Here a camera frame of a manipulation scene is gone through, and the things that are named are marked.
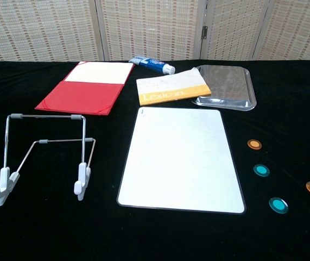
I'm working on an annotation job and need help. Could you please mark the round blue magnet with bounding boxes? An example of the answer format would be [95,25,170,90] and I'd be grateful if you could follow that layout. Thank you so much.
[253,164,270,178]
[268,197,289,214]

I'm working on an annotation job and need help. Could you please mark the white magnetic board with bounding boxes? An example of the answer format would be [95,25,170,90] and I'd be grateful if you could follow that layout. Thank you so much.
[116,107,246,215]

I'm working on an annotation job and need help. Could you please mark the yellow white Lexicon notebook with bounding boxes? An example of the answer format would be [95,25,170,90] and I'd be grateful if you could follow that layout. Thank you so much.
[136,67,212,107]

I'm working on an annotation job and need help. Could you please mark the blue white toothpaste tube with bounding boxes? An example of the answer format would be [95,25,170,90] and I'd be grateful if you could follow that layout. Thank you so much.
[128,56,176,74]

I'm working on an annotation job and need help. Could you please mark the red open folder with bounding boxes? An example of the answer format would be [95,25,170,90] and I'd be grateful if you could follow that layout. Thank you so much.
[34,61,135,116]

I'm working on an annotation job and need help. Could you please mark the shiny metal tray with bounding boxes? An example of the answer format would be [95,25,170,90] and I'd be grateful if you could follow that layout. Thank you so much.
[190,64,257,112]

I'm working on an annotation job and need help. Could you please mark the woven folding screen panel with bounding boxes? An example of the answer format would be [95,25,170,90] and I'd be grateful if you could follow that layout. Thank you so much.
[254,0,310,61]
[94,0,207,61]
[199,0,269,61]
[0,0,103,63]

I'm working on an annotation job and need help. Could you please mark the black velvet tablecloth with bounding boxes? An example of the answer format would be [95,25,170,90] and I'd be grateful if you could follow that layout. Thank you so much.
[0,59,310,261]

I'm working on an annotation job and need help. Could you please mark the wire book stand white clips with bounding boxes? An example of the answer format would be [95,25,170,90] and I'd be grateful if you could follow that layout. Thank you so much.
[0,113,97,207]

